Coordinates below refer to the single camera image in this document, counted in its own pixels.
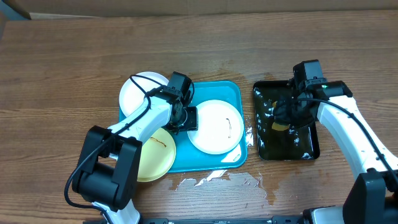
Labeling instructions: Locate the yellow plate with sauce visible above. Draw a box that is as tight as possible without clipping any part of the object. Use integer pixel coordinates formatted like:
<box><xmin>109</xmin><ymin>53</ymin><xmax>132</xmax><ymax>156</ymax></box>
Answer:
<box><xmin>137</xmin><ymin>128</ymin><xmax>176</xmax><ymax>182</ymax></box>

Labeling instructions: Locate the teal plastic tray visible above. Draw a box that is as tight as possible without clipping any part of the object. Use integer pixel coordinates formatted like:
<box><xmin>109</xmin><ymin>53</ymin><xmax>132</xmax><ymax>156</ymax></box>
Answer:
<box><xmin>118</xmin><ymin>80</ymin><xmax>249</xmax><ymax>174</ymax></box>

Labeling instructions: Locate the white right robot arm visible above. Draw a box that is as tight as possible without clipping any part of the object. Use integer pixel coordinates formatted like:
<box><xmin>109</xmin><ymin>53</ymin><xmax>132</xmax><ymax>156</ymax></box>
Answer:
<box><xmin>272</xmin><ymin>81</ymin><xmax>397</xmax><ymax>223</ymax></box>

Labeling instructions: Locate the brown cardboard backdrop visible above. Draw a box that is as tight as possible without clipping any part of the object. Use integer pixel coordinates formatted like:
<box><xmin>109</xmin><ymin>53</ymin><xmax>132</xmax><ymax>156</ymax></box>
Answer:
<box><xmin>3</xmin><ymin>0</ymin><xmax>397</xmax><ymax>17</ymax></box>

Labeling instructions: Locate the pink-white plate with sauce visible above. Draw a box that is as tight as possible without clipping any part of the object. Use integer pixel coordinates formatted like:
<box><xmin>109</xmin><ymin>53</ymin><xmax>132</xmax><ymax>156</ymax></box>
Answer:
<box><xmin>119</xmin><ymin>72</ymin><xmax>169</xmax><ymax>117</ymax></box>

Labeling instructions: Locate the white plate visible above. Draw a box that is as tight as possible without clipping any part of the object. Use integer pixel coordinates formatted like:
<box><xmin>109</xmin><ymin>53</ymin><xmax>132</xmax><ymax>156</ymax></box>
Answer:
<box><xmin>187</xmin><ymin>100</ymin><xmax>244</xmax><ymax>155</ymax></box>

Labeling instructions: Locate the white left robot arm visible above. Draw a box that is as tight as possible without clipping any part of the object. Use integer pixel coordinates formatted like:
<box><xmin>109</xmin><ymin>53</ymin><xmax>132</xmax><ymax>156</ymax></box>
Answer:
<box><xmin>64</xmin><ymin>92</ymin><xmax>198</xmax><ymax>223</ymax></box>

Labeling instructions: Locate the black water tray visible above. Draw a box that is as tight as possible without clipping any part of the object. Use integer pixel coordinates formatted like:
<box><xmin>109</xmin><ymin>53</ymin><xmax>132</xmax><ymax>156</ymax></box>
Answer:
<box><xmin>253</xmin><ymin>81</ymin><xmax>320</xmax><ymax>161</ymax></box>

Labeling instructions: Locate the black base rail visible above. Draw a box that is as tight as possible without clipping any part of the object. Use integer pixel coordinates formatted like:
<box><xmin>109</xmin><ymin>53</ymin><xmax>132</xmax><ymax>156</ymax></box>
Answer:
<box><xmin>83</xmin><ymin>215</ymin><xmax>312</xmax><ymax>224</ymax></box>

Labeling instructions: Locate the green yellow sponge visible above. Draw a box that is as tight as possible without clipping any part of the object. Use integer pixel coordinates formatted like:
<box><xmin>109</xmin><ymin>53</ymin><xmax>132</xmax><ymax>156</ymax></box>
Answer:
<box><xmin>271</xmin><ymin>101</ymin><xmax>290</xmax><ymax>132</ymax></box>

